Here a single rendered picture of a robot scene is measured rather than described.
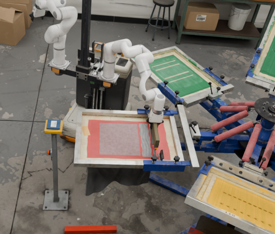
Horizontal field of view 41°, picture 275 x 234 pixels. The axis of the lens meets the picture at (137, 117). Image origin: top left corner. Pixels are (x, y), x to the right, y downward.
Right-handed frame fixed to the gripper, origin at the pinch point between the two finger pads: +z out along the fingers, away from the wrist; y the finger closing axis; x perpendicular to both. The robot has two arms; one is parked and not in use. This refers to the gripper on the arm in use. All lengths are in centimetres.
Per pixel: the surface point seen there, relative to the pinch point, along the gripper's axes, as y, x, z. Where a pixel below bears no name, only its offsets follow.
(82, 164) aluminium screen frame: 51, 30, 11
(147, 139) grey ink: 3.5, 1.8, 13.0
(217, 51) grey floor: -156, -305, 112
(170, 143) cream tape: -14.5, 4.2, 13.7
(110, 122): 31.1, -16.9, 14.2
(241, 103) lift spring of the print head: -76, -28, -4
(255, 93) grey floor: -184, -195, 110
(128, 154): 18.6, 17.1, 13.7
